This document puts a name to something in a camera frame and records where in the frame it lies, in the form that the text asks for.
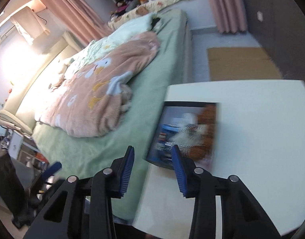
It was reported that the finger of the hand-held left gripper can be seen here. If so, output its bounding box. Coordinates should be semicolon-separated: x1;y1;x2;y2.
41;161;62;188

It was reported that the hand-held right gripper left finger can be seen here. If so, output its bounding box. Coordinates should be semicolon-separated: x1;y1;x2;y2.
23;146;135;239

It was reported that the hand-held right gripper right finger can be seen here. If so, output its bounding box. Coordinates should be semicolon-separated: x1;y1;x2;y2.
172;144;281;239

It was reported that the black jewelry box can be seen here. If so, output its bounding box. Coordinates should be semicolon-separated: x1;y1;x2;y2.
145;101;221;171

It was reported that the blue braided bracelet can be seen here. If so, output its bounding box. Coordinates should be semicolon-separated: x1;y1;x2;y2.
158;123;183;160

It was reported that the brown wooden bead bracelet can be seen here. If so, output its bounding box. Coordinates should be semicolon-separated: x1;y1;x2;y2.
189;104;217;160

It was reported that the small white appliance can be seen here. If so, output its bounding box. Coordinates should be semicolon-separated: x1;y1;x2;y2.
8;132;24;159

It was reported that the black office chair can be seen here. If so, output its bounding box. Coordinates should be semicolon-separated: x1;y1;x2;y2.
0;152;44;229

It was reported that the bed with green sheet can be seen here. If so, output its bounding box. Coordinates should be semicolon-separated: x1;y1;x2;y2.
33;9;193;221

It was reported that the cream padded headboard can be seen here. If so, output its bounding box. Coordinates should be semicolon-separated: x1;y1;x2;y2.
0;31;83;135

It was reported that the pink fleece blanket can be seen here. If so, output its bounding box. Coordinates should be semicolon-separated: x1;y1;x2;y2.
35;32;161;138

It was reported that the flat cardboard sheet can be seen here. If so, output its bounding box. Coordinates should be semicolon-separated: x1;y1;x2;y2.
207;47;282;81

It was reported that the white air conditioner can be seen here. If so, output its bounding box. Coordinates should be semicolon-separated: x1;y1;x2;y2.
0;21;17;41

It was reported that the beige hanging cloth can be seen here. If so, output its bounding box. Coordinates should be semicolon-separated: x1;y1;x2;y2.
10;6;51;46

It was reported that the pink curtain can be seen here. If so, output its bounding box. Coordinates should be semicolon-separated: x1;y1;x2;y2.
202;0;248;33
36;0;116;55

